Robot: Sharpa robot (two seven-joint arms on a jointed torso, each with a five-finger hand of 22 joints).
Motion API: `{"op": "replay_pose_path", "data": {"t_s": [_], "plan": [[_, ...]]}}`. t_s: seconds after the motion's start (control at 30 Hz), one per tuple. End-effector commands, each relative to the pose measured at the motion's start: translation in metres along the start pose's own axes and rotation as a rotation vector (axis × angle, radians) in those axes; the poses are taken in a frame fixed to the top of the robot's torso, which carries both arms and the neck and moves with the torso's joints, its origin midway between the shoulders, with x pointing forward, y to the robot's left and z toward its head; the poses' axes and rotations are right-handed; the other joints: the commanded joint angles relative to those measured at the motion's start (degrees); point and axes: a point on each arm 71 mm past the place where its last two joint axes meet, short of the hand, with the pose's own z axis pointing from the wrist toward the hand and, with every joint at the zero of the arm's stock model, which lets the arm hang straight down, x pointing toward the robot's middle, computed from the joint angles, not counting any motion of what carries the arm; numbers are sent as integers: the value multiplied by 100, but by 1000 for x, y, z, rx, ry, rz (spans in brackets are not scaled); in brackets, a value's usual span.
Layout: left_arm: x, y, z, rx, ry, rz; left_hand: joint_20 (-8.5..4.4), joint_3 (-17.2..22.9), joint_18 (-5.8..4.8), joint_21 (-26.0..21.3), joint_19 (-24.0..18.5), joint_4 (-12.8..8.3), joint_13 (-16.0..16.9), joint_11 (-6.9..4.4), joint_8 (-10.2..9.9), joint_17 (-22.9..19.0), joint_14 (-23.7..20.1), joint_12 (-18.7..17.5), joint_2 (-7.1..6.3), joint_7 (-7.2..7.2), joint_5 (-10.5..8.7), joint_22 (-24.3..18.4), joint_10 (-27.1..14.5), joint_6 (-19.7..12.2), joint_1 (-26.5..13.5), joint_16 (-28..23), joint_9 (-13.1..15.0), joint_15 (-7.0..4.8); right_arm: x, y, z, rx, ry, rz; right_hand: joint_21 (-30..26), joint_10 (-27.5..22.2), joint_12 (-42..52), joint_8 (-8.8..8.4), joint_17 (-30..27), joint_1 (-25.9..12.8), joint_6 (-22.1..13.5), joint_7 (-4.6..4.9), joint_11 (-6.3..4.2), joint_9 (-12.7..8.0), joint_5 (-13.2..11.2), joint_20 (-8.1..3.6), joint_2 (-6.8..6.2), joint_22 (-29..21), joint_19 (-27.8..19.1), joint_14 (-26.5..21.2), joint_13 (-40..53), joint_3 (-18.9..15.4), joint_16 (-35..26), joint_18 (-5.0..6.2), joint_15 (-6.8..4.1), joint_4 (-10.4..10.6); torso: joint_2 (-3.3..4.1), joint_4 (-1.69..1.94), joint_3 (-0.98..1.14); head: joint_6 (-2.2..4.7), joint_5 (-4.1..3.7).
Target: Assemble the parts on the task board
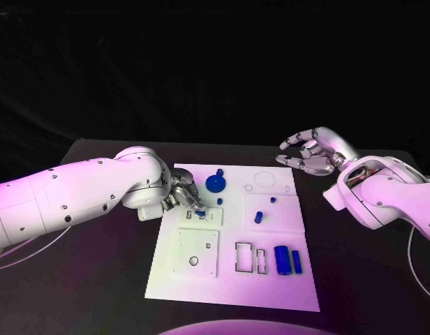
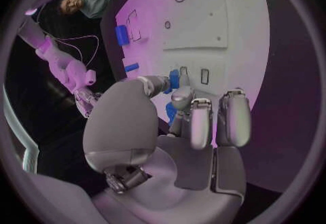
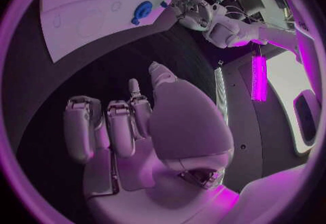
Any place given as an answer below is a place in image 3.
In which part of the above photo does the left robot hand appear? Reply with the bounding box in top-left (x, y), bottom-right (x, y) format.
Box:
top-left (170, 0), bottom-right (214, 32)

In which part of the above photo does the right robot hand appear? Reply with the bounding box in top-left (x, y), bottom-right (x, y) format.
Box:
top-left (62, 61), bottom-right (241, 224)

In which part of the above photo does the white task board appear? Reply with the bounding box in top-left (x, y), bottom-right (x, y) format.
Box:
top-left (39, 0), bottom-right (223, 64)

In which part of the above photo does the blue gear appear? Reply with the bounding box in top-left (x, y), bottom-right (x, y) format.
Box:
top-left (134, 0), bottom-right (154, 20)

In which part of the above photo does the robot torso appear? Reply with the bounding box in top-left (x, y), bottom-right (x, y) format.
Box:
top-left (213, 44), bottom-right (322, 193)

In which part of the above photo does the glowing light bar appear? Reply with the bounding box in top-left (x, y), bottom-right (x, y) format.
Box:
top-left (250, 42), bottom-right (268, 103)

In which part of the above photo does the white cable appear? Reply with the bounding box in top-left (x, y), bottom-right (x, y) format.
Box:
top-left (224, 5), bottom-right (256, 23)

